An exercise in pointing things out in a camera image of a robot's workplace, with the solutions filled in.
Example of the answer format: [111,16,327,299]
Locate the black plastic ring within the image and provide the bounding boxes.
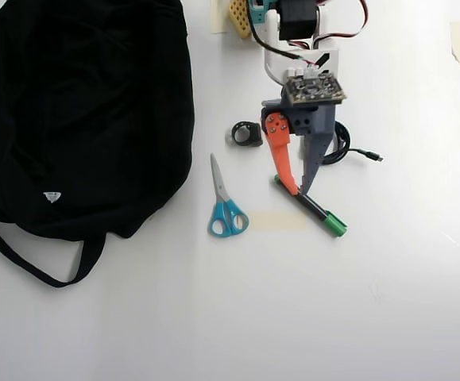
[230,120,264,148]

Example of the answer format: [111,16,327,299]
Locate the red white black servo wire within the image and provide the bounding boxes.
[311,0,369,47]

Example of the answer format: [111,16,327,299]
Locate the coiled black USB cable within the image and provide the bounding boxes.
[319,120,385,167]

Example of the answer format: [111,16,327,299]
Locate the yellow perforated base block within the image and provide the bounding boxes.
[227,0,253,40]

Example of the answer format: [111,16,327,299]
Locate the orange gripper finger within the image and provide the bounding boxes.
[264,112,300,197]

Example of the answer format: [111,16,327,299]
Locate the wide beige masking tape strip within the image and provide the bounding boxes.
[249,210,307,232]

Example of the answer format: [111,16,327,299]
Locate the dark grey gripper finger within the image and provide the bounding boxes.
[300,131,334,194]

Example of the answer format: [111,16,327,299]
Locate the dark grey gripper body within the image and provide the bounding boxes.
[260,96,338,144]

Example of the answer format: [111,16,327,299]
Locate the green capped black marker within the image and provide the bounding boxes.
[273,174,349,239]

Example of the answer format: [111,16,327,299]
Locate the teal robot base bracket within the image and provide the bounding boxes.
[245,0,279,25]

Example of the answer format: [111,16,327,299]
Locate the blue handled scissors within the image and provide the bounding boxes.
[207,152,251,239]

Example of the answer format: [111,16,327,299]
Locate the black fabric bag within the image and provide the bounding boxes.
[0,0,196,289]

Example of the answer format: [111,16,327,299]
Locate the camera circuit board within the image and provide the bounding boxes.
[282,72,349,106]

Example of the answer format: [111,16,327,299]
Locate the black camera cable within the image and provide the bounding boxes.
[248,0,323,67]

